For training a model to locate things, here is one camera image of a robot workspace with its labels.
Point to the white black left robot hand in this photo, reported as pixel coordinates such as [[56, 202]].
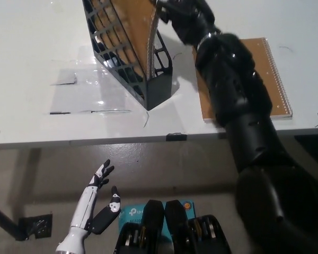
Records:
[[83, 209]]

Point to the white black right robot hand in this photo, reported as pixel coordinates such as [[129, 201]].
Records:
[[190, 21]]

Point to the brown spiral notebook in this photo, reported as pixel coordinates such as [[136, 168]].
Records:
[[269, 66], [137, 31]]

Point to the black lattice magazine holder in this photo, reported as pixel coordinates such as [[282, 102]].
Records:
[[159, 92]]

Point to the teal router box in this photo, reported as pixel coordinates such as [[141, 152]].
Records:
[[130, 214]]

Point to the black table leg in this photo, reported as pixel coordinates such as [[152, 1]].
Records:
[[5, 222]]

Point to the clear plastic sheet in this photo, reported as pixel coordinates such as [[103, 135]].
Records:
[[95, 98]]

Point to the black table edge clip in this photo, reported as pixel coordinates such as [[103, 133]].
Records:
[[176, 136]]

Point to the grey tape patch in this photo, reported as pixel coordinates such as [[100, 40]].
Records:
[[65, 79]]

